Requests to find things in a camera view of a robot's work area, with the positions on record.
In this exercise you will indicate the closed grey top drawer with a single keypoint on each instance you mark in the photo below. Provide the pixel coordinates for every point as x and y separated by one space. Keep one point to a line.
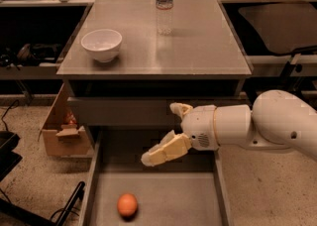
118 112

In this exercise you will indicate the open grey middle drawer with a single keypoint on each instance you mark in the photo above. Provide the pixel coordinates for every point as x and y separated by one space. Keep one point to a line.
190 191

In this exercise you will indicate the black headphones on shelf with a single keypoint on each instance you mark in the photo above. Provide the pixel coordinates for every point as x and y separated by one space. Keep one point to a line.
30 55

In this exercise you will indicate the grey drawer cabinet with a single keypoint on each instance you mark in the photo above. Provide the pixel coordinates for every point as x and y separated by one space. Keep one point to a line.
200 58

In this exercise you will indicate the white ceramic bowl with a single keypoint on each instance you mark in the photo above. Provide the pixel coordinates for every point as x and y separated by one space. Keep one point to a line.
102 45

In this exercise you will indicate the black chair seat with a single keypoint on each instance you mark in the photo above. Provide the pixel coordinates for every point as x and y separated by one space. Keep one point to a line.
285 28

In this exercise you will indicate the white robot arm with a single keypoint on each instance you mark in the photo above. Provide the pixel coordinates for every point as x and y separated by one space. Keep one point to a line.
277 121

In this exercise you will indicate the cardboard box on floor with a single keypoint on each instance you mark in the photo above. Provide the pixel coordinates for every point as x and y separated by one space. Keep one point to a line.
62 134

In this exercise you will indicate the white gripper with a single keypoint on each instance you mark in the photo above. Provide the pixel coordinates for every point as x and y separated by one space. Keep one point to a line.
199 126

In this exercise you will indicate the orange fruit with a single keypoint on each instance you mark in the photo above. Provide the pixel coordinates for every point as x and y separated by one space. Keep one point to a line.
127 205

